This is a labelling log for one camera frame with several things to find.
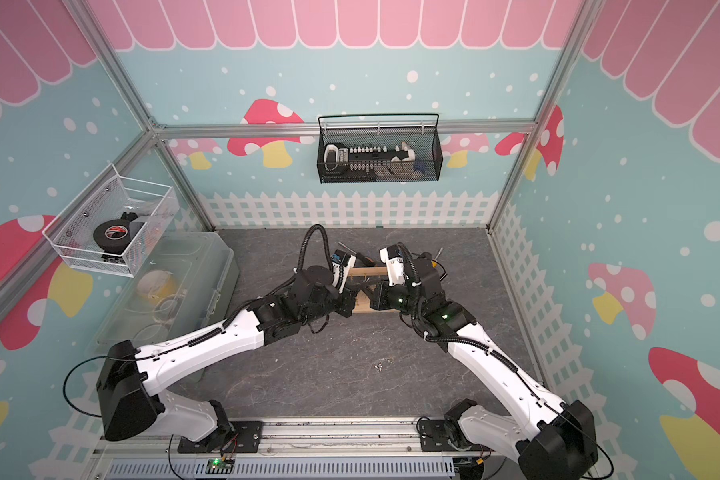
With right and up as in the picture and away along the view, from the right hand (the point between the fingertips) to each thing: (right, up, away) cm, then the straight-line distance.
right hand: (361, 286), depth 73 cm
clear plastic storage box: (-46, -1, +6) cm, 46 cm away
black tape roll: (-59, +12, -2) cm, 61 cm away
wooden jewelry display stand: (+1, -4, -3) cm, 5 cm away
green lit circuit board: (-35, -44, 0) cm, 56 cm away
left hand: (0, -2, +3) cm, 4 cm away
